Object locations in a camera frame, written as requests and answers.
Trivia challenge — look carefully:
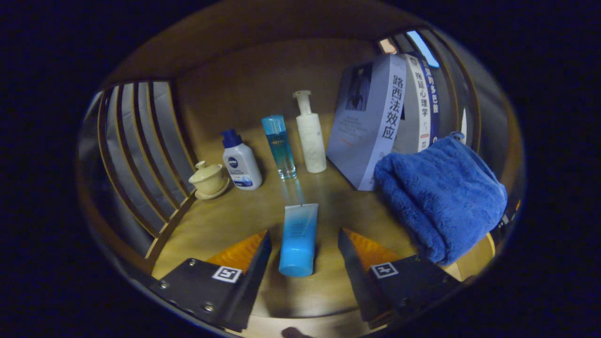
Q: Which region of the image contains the lavender book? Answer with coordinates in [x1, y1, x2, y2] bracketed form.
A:
[326, 54, 407, 192]

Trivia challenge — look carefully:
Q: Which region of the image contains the light blue cosmetic tube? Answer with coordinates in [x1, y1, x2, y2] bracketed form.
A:
[278, 203, 319, 277]

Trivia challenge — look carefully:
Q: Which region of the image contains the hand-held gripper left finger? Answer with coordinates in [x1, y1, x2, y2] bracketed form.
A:
[149, 229, 273, 333]

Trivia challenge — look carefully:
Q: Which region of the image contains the cream lidded teacup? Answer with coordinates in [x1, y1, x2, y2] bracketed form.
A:
[188, 161, 231, 200]

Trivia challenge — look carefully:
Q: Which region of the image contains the white spine book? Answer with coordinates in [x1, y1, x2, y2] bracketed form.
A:
[392, 53, 431, 154]

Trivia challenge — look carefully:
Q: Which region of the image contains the dark blue book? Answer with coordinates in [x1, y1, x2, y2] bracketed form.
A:
[419, 56, 442, 146]

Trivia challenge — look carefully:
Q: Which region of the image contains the clear blue toner bottle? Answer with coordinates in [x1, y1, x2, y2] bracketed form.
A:
[261, 115, 297, 180]

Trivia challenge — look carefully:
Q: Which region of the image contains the white pump bottle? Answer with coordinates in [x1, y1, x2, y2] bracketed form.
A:
[293, 90, 327, 174]

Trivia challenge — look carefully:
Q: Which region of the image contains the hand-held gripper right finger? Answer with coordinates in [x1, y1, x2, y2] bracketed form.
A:
[337, 228, 463, 329]

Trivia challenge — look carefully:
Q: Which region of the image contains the blue folded towel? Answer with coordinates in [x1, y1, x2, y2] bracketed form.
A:
[374, 131, 509, 266]

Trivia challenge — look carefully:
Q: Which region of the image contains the wooden countertop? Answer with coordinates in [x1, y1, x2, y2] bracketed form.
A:
[150, 113, 496, 338]

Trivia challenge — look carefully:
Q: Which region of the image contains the wooden cabinet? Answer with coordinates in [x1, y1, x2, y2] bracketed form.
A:
[77, 0, 524, 336]

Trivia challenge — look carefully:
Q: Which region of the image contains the white lotion bottle blue cap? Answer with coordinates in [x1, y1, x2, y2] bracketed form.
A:
[220, 129, 263, 191]

